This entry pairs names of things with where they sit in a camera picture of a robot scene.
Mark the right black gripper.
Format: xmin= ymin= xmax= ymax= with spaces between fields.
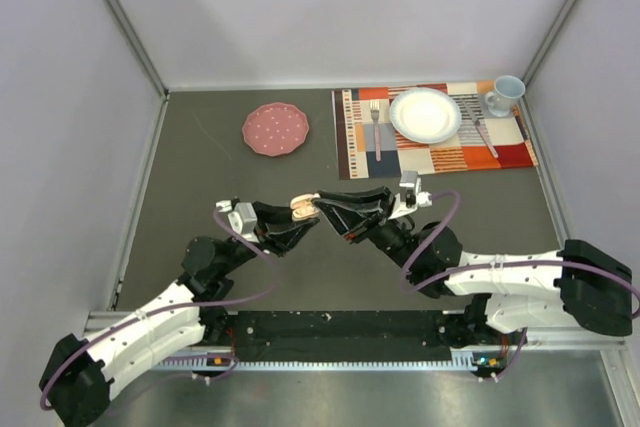
xmin=315 ymin=187 xmax=422 ymax=273

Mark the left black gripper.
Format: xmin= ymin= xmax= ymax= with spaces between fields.
xmin=219 ymin=201 xmax=319 ymax=275

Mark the white earbud charging case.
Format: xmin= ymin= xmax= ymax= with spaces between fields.
xmin=290 ymin=194 xmax=320 ymax=221

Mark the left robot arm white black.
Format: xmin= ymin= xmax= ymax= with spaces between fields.
xmin=39 ymin=196 xmax=319 ymax=426

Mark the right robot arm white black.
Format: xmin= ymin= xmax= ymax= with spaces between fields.
xmin=312 ymin=187 xmax=639 ymax=343

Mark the patchwork colourful placemat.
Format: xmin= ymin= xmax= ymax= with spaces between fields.
xmin=332 ymin=80 xmax=538 ymax=180

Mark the pink polka dot plate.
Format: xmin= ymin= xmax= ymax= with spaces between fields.
xmin=242 ymin=102 xmax=310 ymax=157

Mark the white paper plate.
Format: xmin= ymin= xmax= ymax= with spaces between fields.
xmin=389 ymin=88 xmax=461 ymax=144

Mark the light blue mug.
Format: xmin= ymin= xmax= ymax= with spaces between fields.
xmin=484 ymin=75 xmax=526 ymax=117

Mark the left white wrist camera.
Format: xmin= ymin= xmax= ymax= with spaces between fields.
xmin=215 ymin=200 xmax=258 ymax=243

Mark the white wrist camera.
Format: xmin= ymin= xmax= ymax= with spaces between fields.
xmin=390 ymin=170 xmax=432 ymax=219
xmin=215 ymin=200 xmax=258 ymax=243

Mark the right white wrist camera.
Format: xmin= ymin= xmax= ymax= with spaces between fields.
xmin=390 ymin=170 xmax=432 ymax=219

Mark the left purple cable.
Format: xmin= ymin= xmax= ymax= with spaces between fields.
xmin=38 ymin=206 xmax=279 ymax=413

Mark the pink handled fork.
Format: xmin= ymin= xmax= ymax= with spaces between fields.
xmin=370 ymin=100 xmax=382 ymax=162

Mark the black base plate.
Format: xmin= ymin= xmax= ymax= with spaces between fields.
xmin=200 ymin=310 xmax=504 ymax=361

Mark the pink handled knife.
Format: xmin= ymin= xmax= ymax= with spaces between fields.
xmin=461 ymin=99 xmax=499 ymax=159

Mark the grey slotted cable duct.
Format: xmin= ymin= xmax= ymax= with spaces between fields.
xmin=154 ymin=350 xmax=506 ymax=373

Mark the aluminium frame rail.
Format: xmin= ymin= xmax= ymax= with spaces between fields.
xmin=81 ymin=311 xmax=130 ymax=344

